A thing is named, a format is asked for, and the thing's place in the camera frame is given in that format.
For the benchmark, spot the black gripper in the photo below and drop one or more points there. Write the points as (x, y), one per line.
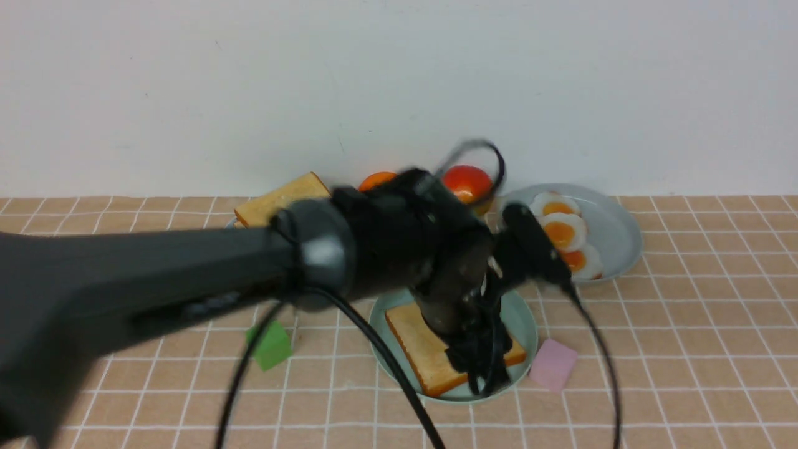
(412, 232)

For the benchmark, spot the toast slice bottom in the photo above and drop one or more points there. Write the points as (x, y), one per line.
(418, 349)

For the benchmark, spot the toast slice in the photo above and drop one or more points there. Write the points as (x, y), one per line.
(258, 212)
(418, 349)

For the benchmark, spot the fried egg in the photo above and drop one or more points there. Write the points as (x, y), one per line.
(584, 263)
(567, 232)
(551, 202)

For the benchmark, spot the toast slice top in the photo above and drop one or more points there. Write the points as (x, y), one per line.
(258, 212)

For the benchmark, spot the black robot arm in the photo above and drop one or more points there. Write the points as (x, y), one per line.
(68, 301)

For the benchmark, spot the green centre plate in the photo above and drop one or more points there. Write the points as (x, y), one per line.
(523, 318)

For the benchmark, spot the pink foam cube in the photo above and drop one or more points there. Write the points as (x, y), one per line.
(552, 366)

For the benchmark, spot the fried egg front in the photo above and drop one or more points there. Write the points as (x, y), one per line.
(584, 263)

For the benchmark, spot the red yellow apple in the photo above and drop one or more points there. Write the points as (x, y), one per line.
(467, 182)

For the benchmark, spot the grey plate with eggs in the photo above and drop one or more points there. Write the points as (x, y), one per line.
(611, 229)

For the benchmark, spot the orange fruit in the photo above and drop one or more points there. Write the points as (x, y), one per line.
(376, 179)

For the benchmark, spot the green foam cube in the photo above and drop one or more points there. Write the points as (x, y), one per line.
(273, 348)

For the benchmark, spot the blue plate with bread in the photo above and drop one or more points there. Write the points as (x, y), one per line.
(234, 223)

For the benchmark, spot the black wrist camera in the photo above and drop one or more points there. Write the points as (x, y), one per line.
(524, 253)

